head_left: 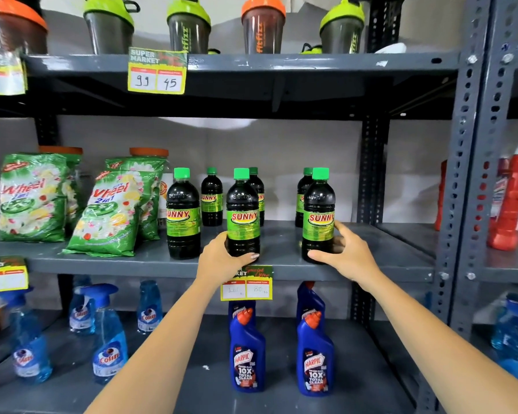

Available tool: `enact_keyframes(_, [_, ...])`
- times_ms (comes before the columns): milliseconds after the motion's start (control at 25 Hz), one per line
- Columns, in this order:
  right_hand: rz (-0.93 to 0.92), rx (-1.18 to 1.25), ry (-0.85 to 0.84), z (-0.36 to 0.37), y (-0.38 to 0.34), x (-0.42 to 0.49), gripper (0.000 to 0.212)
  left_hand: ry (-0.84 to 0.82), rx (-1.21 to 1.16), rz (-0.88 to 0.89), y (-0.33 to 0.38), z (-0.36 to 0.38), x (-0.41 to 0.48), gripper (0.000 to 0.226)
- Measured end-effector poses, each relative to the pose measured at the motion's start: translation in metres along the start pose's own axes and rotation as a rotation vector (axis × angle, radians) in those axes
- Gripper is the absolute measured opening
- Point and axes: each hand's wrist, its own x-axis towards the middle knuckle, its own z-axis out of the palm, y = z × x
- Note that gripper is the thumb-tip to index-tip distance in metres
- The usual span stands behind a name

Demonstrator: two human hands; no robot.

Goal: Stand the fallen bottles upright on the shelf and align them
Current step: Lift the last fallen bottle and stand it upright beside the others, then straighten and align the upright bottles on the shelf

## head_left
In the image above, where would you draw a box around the person's left hand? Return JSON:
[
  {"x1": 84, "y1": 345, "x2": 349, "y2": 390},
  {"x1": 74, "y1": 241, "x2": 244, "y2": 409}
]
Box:
[{"x1": 195, "y1": 231, "x2": 260, "y2": 290}]

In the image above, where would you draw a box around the dark green-label liquid bottle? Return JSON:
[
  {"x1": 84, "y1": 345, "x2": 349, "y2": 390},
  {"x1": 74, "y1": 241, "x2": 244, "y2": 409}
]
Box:
[
  {"x1": 301, "y1": 167, "x2": 336, "y2": 265},
  {"x1": 226, "y1": 168, "x2": 261, "y2": 258}
]

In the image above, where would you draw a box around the red white-cap cleaner bottle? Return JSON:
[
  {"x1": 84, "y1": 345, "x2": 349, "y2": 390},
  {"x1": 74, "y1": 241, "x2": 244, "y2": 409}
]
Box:
[{"x1": 487, "y1": 138, "x2": 518, "y2": 251}]

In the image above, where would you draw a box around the person's left forearm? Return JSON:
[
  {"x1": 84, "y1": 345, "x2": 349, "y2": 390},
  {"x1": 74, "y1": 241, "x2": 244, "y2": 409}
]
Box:
[{"x1": 85, "y1": 278, "x2": 239, "y2": 414}]

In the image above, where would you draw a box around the blue glass cleaner spray bottle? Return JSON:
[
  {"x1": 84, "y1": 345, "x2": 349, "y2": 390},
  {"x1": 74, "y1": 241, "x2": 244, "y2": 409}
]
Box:
[
  {"x1": 0, "y1": 288, "x2": 53, "y2": 385},
  {"x1": 79, "y1": 283, "x2": 129, "y2": 386},
  {"x1": 68, "y1": 275, "x2": 97, "y2": 337},
  {"x1": 490, "y1": 293, "x2": 518, "y2": 392},
  {"x1": 137, "y1": 279, "x2": 164, "y2": 335}
]

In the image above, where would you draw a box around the grey metal side rack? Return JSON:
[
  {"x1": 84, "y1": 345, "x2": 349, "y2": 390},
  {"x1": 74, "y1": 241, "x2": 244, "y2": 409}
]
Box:
[{"x1": 451, "y1": 0, "x2": 518, "y2": 414}]

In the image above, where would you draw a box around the green-lid grey shaker bottle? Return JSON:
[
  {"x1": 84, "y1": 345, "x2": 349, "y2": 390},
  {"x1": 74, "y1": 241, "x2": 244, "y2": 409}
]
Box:
[
  {"x1": 319, "y1": 0, "x2": 366, "y2": 54},
  {"x1": 83, "y1": 0, "x2": 141, "y2": 55},
  {"x1": 167, "y1": 0, "x2": 211, "y2": 55}
]

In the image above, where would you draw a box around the orange-lid clear jar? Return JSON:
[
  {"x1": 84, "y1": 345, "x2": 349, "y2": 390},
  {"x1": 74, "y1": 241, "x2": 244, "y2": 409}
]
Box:
[
  {"x1": 129, "y1": 147, "x2": 174, "y2": 231},
  {"x1": 38, "y1": 146, "x2": 92, "y2": 212}
]

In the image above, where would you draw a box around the grey metal shelving rack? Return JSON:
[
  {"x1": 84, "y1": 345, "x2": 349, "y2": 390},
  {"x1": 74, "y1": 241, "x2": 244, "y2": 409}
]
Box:
[{"x1": 0, "y1": 0, "x2": 497, "y2": 414}]

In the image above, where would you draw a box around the white plastic piece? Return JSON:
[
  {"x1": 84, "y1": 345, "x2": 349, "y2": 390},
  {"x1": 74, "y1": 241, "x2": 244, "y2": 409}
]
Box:
[{"x1": 374, "y1": 42, "x2": 408, "y2": 55}]

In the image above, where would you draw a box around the orange-lid dark shaker bottle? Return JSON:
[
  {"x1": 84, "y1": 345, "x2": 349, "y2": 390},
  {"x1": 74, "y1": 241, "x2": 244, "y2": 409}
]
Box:
[
  {"x1": 0, "y1": 0, "x2": 49, "y2": 55},
  {"x1": 241, "y1": 0, "x2": 286, "y2": 55}
]

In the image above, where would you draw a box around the person's right forearm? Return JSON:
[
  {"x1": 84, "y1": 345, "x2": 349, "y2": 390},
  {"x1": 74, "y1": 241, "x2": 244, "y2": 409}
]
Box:
[{"x1": 355, "y1": 270, "x2": 518, "y2": 414}]

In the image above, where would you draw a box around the blue toilet cleaner bottle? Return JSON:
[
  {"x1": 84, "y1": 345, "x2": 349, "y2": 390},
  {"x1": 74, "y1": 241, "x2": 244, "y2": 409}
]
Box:
[
  {"x1": 228, "y1": 300, "x2": 256, "y2": 329},
  {"x1": 296, "y1": 281, "x2": 327, "y2": 325},
  {"x1": 296, "y1": 310, "x2": 335, "y2": 397},
  {"x1": 229, "y1": 308, "x2": 267, "y2": 393}
]

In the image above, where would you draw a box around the yellow price tag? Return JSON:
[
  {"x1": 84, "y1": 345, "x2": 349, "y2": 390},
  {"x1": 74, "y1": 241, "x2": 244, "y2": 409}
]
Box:
[
  {"x1": 0, "y1": 51, "x2": 28, "y2": 96},
  {"x1": 220, "y1": 265, "x2": 274, "y2": 302},
  {"x1": 128, "y1": 47, "x2": 189, "y2": 95},
  {"x1": 0, "y1": 255, "x2": 30, "y2": 295}
]

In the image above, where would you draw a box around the row of dark bottles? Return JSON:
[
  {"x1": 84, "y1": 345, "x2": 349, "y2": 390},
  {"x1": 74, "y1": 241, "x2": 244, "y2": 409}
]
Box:
[{"x1": 166, "y1": 166, "x2": 314, "y2": 261}]

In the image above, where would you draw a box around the green detergent powder packet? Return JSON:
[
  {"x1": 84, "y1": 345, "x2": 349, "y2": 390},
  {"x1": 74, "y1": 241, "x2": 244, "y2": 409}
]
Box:
[
  {"x1": 105, "y1": 157, "x2": 169, "y2": 242},
  {"x1": 62, "y1": 170, "x2": 157, "y2": 258},
  {"x1": 0, "y1": 153, "x2": 70, "y2": 243},
  {"x1": 64, "y1": 154, "x2": 85, "y2": 235}
]

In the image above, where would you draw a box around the person's right hand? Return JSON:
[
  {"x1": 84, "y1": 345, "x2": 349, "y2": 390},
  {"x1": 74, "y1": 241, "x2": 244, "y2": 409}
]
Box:
[{"x1": 307, "y1": 221, "x2": 385, "y2": 283}]

